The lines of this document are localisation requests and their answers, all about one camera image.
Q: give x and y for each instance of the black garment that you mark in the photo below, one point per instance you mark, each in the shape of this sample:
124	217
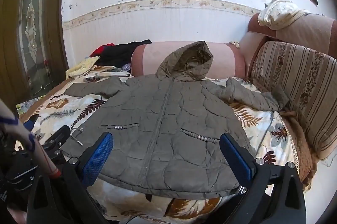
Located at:
118	53

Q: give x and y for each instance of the red garment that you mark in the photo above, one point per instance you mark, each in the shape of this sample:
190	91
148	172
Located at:
100	50

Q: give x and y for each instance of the leaf print blanket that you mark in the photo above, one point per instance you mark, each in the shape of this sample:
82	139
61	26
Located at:
65	113

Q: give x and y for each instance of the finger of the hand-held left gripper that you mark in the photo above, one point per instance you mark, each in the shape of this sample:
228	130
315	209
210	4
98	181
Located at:
56	135
30	126

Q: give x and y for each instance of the pink sofa armrest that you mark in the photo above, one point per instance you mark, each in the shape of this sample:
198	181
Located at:
226	60

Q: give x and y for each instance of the small beige cloth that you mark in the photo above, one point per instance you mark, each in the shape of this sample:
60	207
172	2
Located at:
234	45

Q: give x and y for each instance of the clear plastic bag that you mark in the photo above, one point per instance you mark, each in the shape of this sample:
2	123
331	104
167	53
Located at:
127	66

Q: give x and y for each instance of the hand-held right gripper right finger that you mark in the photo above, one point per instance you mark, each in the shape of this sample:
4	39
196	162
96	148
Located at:
234	158

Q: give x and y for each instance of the striped sofa back cushion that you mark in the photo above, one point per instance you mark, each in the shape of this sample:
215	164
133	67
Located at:
302	82

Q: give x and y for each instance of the brown quilted seat cover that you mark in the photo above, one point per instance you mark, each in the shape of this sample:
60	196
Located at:
297	139

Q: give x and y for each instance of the yellow cloth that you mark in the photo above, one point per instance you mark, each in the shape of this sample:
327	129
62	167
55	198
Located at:
81	66

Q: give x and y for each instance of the wooden door with glass panel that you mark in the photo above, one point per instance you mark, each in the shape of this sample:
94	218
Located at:
15	29

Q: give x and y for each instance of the olive quilted hooded jacket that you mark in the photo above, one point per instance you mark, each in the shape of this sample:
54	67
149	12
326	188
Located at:
171	121

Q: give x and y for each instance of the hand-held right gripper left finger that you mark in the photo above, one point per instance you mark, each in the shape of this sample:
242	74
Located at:
98	158

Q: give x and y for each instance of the cream cloth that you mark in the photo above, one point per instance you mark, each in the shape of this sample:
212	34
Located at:
279	13

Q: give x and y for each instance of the pink brown sofa backrest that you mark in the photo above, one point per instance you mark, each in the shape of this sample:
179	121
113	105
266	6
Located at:
310	29

